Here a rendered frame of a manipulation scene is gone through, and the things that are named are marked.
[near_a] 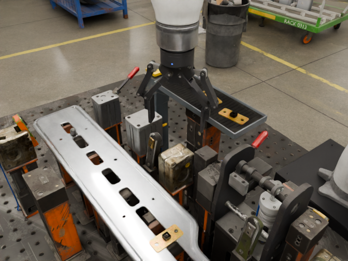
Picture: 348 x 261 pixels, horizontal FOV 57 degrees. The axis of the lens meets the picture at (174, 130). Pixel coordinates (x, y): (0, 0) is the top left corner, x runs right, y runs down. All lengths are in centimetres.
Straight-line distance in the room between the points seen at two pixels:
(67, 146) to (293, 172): 88
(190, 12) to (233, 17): 290
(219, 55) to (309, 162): 245
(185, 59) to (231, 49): 303
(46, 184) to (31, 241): 36
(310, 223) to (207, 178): 27
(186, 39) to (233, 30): 296
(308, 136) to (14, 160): 234
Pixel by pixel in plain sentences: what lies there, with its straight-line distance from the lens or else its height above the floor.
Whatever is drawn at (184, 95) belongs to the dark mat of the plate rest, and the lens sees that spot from 102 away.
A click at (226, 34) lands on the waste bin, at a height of 41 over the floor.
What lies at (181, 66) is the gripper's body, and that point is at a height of 138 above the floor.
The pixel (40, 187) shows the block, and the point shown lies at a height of 103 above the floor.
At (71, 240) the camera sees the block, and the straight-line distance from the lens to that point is 112.
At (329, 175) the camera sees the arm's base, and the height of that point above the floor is 80.
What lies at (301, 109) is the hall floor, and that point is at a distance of 325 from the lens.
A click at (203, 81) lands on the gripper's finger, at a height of 134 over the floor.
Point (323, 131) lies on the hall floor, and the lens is 303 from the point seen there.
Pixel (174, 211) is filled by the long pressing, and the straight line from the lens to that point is 88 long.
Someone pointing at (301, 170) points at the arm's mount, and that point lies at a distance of 142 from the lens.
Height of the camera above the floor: 169
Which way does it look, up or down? 38 degrees down
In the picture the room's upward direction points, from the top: straight up
